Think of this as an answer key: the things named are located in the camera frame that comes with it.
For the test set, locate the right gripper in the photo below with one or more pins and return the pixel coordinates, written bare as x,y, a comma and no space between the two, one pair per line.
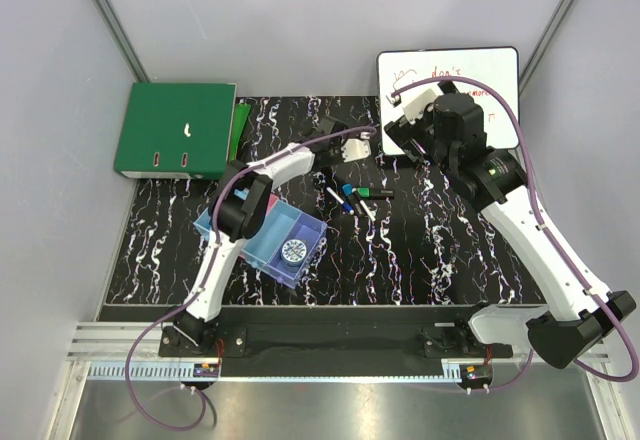
406,134

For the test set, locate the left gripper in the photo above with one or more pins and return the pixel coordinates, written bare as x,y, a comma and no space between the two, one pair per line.
339,157

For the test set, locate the blue capped marker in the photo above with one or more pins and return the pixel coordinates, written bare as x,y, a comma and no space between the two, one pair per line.
352,198

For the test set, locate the green black marker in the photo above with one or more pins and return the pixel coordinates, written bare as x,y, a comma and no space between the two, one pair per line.
375,193

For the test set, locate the four-compartment colourful organizer tray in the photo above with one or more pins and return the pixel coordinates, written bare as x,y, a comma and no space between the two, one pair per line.
283,222

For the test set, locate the round blue tape tin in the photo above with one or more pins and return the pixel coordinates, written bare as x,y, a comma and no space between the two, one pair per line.
293,252

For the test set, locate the green ring binder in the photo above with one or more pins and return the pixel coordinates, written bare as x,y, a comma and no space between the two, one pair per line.
152,144

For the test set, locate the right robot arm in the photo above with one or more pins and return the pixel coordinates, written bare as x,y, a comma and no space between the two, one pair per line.
579,309

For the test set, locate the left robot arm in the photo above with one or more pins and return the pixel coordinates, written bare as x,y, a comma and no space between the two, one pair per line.
237,213

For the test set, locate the white pen blue tip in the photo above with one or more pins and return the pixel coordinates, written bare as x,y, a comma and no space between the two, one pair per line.
338,199

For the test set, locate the black marble pattern mat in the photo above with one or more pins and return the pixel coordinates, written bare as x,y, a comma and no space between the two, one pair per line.
426,245

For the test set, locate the green folder sheet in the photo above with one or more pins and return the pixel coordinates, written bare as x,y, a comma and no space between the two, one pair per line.
241,114

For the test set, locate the white whiteboard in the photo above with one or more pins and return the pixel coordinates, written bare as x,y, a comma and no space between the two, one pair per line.
496,67

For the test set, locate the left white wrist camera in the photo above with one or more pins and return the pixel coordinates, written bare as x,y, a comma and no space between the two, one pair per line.
355,149

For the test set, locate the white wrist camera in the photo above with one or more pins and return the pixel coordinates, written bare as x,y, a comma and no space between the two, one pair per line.
411,104
355,149

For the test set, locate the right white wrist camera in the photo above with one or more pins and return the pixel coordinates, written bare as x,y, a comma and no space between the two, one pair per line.
411,104

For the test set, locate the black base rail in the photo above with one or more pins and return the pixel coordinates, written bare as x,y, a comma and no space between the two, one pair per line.
337,342

